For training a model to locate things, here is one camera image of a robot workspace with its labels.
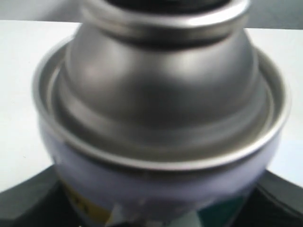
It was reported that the white spray paint can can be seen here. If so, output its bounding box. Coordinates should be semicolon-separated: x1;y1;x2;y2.
33;0;290;227

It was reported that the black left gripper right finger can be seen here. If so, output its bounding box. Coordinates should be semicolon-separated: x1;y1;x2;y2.
243;171;303;227

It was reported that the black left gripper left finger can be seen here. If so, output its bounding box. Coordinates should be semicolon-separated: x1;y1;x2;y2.
0;166;78;227

